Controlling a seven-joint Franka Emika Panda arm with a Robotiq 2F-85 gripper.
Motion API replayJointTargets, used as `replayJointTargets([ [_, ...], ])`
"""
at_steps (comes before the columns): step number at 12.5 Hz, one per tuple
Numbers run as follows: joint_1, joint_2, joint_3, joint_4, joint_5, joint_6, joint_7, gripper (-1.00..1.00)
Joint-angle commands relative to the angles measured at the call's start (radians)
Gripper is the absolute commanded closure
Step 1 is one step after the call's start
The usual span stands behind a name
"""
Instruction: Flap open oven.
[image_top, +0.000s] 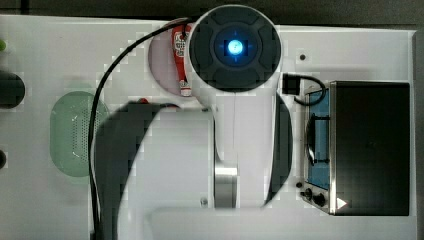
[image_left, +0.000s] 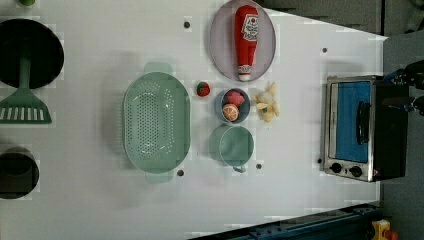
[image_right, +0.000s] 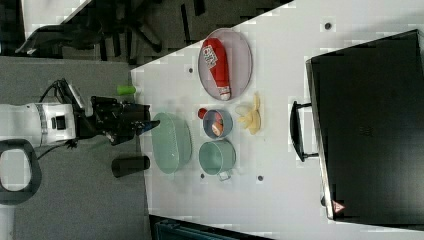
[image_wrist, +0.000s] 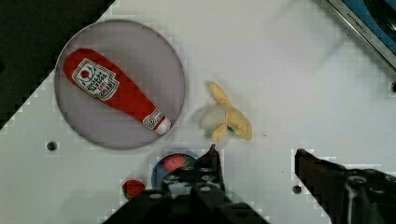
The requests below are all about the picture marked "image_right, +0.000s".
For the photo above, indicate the red toy fruit in bowl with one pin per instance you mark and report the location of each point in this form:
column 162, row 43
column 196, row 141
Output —
column 218, row 117

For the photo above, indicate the green cylinder peg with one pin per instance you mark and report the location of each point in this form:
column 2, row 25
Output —
column 126, row 90

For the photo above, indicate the black toaster oven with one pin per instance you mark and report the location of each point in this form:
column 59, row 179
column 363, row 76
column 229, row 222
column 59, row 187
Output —
column 367, row 105

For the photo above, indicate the toy orange slice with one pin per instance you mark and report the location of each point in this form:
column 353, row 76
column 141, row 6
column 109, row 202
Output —
column 217, row 129

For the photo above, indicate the black oven door handle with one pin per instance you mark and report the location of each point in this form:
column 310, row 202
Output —
column 296, row 131

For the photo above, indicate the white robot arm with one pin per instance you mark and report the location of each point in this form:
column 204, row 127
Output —
column 27, row 127

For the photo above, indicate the green metal cup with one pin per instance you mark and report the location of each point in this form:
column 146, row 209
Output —
column 217, row 158

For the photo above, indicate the red ketchup bottle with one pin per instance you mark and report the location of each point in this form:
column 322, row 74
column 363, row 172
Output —
column 215, row 57

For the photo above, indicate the green oval colander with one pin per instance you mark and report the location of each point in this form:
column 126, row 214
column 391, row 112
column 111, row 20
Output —
column 171, row 140

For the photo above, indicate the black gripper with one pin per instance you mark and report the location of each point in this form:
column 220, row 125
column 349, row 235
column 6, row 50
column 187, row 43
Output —
column 118, row 121

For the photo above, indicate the black utensil holder cylinder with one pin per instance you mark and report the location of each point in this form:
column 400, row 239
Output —
column 125, row 166

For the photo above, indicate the blue frame rail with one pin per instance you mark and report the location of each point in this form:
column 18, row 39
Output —
column 178, row 230

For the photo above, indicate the yellow banana peel toy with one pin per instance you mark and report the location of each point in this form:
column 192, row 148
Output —
column 250, row 116

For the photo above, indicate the red toy strawberry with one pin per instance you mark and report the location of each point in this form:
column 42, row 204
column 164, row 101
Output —
column 202, row 112

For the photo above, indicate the grey oval tray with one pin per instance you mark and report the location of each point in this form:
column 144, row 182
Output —
column 239, row 63

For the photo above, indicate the black office chair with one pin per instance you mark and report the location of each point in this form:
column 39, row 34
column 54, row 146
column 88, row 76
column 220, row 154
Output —
column 82, row 24

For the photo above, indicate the blue-grey small bowl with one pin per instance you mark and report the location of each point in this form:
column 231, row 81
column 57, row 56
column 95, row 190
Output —
column 209, row 119

